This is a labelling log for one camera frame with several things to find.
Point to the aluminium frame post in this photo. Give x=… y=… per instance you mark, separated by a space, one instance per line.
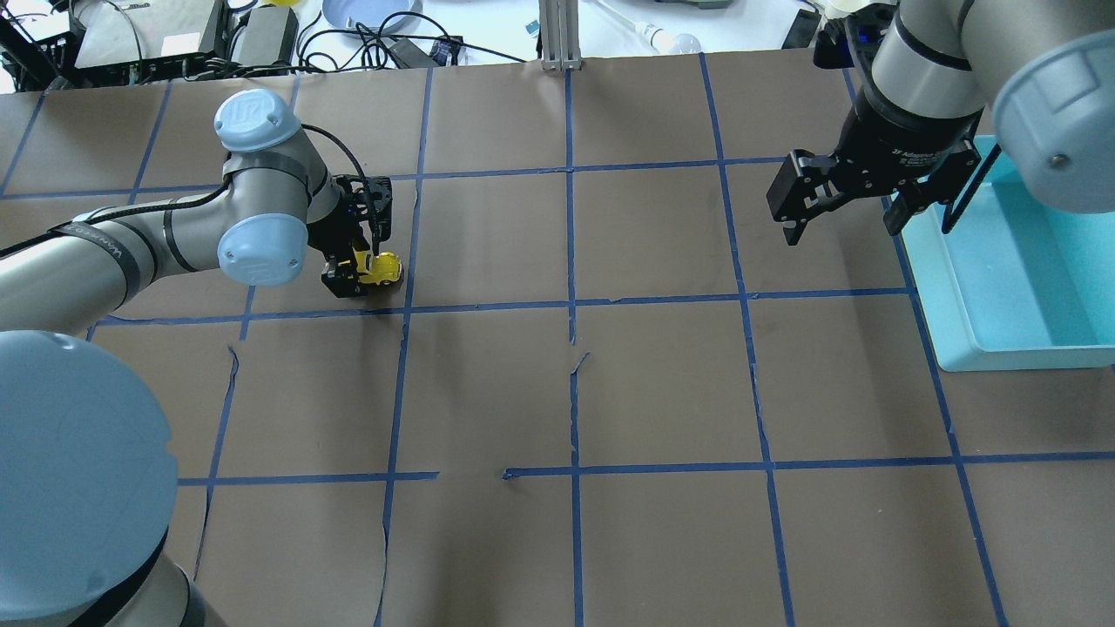
x=559 y=40

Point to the teal plastic storage bin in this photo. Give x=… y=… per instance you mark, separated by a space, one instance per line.
x=1015 y=285

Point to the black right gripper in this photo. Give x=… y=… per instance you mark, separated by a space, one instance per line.
x=906 y=144

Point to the light blue plate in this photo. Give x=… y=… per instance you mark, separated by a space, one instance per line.
x=390 y=16

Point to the yellow beetle toy car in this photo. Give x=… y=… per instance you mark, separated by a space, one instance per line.
x=378 y=269

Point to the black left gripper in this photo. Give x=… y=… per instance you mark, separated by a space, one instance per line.
x=334 y=237

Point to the black power adapter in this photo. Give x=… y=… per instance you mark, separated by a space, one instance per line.
x=267 y=38

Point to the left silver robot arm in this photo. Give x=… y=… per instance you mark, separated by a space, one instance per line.
x=89 y=483

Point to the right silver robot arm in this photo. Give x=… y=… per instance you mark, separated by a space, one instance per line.
x=949 y=87

